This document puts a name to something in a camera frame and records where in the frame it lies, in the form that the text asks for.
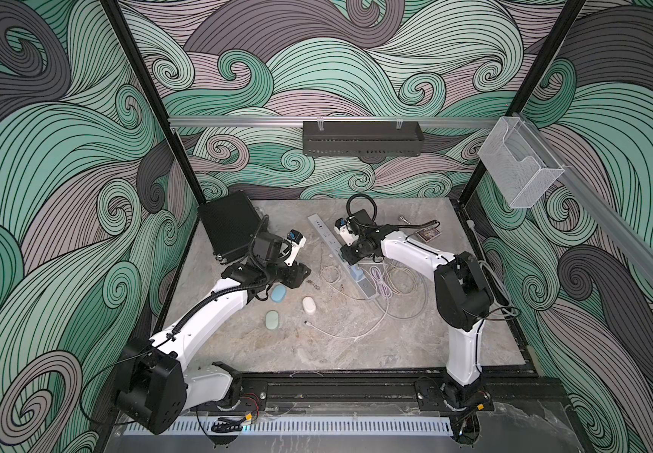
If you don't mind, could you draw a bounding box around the light blue usb charger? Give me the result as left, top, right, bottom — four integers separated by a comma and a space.
350, 264, 364, 281

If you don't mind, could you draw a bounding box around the green earbud case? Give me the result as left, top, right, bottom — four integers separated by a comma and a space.
264, 311, 280, 330

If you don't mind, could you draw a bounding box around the white usb cable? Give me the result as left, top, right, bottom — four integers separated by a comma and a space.
304, 276, 390, 342

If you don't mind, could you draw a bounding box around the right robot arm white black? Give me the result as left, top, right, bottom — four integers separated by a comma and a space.
335, 194, 520, 407

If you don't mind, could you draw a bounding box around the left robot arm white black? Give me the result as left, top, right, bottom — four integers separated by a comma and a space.
114, 230, 311, 434

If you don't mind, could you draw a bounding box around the white power strip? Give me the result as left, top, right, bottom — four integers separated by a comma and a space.
307, 213, 377, 300

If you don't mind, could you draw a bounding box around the white earbud case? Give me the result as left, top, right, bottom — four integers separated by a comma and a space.
302, 296, 317, 315

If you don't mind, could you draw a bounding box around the small colourful card box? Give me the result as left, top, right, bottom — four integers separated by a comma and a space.
416, 226, 442, 243

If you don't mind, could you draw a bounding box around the black metal box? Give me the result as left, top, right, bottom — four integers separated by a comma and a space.
198, 191, 269, 264

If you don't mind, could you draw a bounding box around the thin white earphone cable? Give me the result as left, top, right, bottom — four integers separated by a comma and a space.
318, 248, 361, 301

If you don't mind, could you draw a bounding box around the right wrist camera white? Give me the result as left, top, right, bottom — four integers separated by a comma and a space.
334, 218, 358, 247

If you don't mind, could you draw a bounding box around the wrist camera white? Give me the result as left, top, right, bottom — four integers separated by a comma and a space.
285, 230, 307, 266
334, 218, 358, 247

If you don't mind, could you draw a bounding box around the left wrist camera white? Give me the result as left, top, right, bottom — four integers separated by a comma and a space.
285, 230, 307, 266

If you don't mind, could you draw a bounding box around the power strip cord white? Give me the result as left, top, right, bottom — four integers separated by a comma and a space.
369, 263, 394, 299

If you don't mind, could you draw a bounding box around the black wall shelf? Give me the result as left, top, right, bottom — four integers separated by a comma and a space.
302, 120, 426, 160

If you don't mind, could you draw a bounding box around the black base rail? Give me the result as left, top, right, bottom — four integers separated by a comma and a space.
116, 370, 565, 413

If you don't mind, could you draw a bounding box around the clear mesh wall bin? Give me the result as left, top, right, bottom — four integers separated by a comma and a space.
479, 116, 564, 210

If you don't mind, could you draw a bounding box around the white slotted cable duct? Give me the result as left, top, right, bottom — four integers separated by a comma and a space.
123, 415, 455, 438

